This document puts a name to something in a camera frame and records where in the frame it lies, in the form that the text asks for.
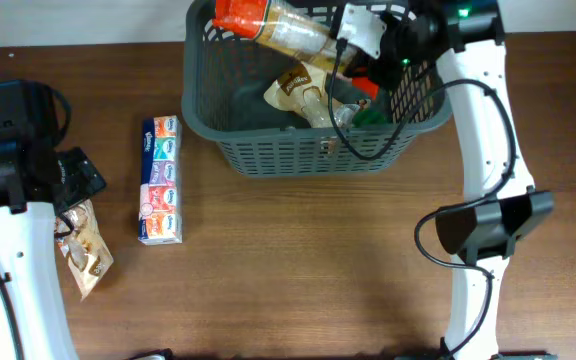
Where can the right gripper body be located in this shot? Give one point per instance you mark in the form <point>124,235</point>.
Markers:
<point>400,48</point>

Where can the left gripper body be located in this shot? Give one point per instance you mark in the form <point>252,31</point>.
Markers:
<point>84,181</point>

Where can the green lid jar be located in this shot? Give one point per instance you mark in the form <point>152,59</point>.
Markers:
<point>368,117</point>

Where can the spaghetti pack red ends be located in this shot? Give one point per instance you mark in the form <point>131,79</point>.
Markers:
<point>283,30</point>

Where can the beige snack bag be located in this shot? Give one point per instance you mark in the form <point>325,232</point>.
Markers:
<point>302,90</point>

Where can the brown snack bag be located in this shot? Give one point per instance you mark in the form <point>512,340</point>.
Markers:
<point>78,237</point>

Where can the tissue multipack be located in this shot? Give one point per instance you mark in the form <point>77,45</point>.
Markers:
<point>160,200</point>

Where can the grey plastic basket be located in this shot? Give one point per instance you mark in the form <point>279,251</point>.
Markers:
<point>225,77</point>

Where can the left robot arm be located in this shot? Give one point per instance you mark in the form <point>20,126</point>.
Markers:
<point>33,322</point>

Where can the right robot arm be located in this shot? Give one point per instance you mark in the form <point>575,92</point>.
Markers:
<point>464,43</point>

